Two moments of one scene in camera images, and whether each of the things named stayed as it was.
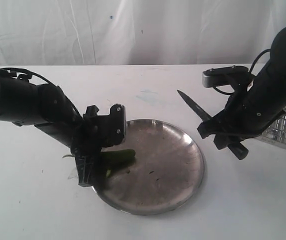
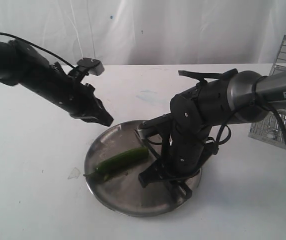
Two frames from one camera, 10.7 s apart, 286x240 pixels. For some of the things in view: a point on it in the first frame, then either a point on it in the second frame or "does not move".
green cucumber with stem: (109, 159) → (126, 161)
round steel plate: (167, 170) does not move
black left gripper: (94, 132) → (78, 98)
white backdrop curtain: (72, 32) does not move
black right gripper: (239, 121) → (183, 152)
